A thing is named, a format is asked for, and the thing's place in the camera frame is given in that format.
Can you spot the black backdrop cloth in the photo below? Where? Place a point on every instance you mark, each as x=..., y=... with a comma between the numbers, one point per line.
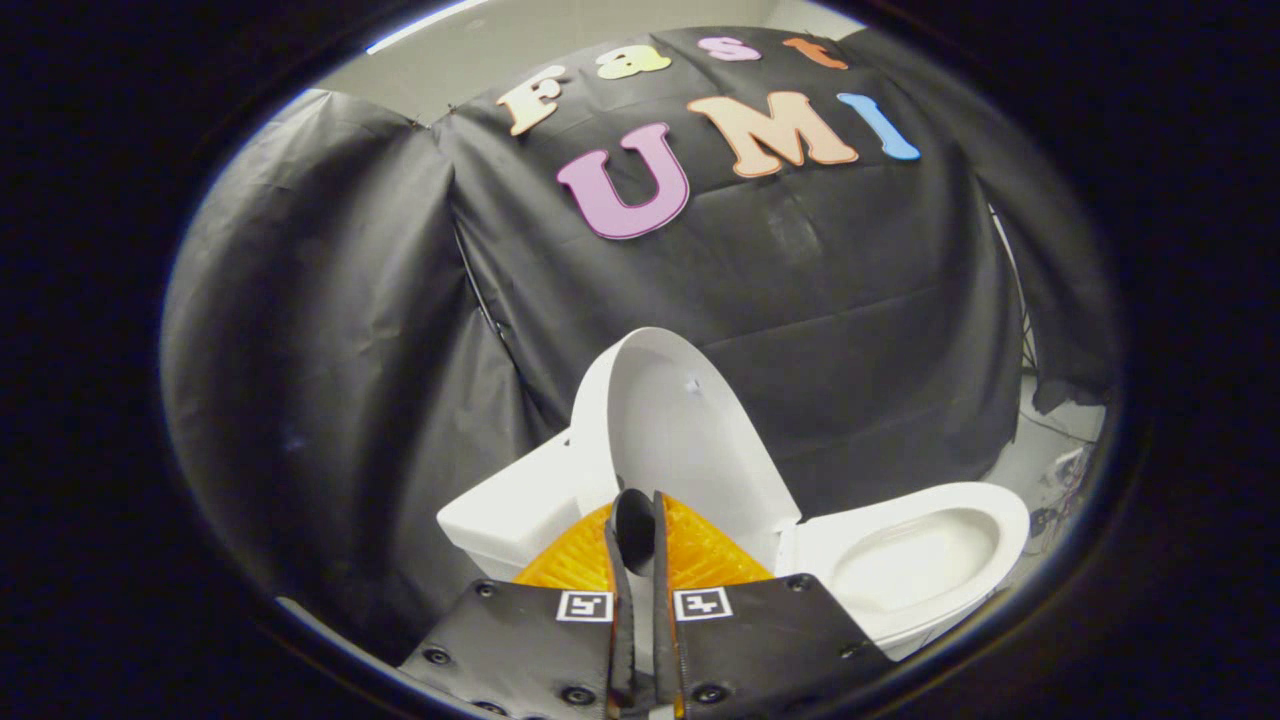
x=350, y=350

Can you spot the white toilet lid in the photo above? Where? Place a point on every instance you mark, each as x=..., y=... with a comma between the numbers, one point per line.
x=680, y=440

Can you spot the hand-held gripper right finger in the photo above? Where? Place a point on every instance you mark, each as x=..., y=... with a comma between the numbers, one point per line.
x=750, y=640

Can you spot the white ceramic toilet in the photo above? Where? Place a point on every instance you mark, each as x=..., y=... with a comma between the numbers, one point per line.
x=900, y=560

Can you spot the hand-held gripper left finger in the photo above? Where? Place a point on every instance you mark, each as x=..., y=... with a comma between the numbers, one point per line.
x=540, y=650

